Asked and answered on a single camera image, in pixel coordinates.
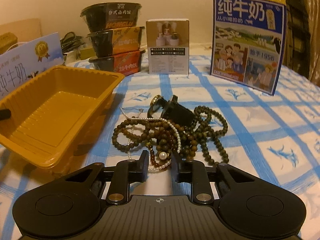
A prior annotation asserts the white pearl necklace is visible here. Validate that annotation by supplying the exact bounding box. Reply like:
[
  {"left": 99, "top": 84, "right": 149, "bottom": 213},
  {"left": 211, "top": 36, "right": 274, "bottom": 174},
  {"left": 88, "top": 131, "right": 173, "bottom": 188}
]
[{"left": 120, "top": 107, "right": 182, "bottom": 173}]

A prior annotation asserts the dark green bead necklace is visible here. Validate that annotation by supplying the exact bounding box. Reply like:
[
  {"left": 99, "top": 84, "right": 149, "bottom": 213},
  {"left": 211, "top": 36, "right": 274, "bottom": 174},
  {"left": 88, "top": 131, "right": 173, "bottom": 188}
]
[{"left": 180, "top": 105, "right": 230, "bottom": 167}]

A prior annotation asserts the yellow plastic tray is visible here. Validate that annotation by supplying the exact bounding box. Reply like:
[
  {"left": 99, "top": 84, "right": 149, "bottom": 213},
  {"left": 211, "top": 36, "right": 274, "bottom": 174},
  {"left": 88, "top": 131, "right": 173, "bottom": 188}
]
[{"left": 1, "top": 66, "right": 124, "bottom": 169}]

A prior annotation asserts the light blue milk box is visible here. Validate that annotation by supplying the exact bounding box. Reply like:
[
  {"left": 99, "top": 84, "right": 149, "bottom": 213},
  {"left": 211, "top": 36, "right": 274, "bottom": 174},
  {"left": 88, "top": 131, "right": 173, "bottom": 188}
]
[{"left": 0, "top": 33, "right": 64, "bottom": 98}]

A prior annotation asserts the brown cardboard box left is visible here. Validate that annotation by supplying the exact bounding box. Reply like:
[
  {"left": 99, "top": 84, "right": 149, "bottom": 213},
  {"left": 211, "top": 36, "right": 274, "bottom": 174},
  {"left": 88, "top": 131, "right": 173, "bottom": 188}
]
[{"left": 0, "top": 32, "right": 18, "bottom": 54}]

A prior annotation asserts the blue white checked bedsheet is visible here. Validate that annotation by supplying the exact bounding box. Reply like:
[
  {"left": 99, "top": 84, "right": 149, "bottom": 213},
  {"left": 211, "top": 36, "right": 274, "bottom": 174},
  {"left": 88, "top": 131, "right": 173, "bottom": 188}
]
[{"left": 0, "top": 54, "right": 320, "bottom": 240}]

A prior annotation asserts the bottom red food bowl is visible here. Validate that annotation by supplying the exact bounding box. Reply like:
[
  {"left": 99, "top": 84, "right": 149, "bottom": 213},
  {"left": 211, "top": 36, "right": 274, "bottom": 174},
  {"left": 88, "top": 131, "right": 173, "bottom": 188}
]
[{"left": 89, "top": 49, "right": 146, "bottom": 76}]

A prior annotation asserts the middle yellow food bowl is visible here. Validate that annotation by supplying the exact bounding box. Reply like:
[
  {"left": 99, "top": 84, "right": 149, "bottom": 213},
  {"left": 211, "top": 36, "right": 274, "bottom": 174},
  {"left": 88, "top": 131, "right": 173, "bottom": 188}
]
[{"left": 87, "top": 27, "right": 145, "bottom": 57}]

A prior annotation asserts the white humidifier product box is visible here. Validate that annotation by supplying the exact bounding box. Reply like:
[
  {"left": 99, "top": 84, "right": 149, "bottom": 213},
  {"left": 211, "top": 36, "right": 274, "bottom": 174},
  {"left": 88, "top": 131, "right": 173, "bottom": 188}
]
[{"left": 146, "top": 18, "right": 189, "bottom": 75}]

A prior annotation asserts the top black food bowl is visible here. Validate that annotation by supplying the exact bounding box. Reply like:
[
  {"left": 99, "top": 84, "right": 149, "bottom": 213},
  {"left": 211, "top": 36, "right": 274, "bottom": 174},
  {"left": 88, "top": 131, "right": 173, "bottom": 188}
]
[{"left": 80, "top": 2, "right": 142, "bottom": 33}]

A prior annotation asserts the blue milk carton box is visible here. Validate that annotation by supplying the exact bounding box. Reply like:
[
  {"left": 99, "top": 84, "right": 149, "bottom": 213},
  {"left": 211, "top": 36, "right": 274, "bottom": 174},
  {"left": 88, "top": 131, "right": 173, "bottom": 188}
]
[{"left": 210, "top": 0, "right": 287, "bottom": 95}]

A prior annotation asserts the olive bead bracelet left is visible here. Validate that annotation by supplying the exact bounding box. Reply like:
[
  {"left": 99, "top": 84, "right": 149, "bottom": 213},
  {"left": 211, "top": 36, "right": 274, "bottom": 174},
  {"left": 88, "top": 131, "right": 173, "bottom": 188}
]
[{"left": 111, "top": 119, "right": 161, "bottom": 153}]

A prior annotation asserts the black watch with strap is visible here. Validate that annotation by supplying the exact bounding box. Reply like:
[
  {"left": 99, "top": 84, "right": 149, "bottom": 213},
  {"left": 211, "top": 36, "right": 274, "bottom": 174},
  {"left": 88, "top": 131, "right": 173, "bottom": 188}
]
[{"left": 147, "top": 95, "right": 195, "bottom": 126}]

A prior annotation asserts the black cable bundle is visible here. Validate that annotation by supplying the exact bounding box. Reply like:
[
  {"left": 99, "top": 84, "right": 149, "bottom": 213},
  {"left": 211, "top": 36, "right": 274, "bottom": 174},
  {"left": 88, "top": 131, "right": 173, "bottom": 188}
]
[{"left": 60, "top": 31, "right": 85, "bottom": 54}]

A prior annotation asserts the dark folding trolley frame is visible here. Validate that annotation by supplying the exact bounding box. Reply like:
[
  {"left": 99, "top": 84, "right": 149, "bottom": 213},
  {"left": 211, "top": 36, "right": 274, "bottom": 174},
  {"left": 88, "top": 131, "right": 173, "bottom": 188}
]
[{"left": 284, "top": 0, "right": 311, "bottom": 78}]

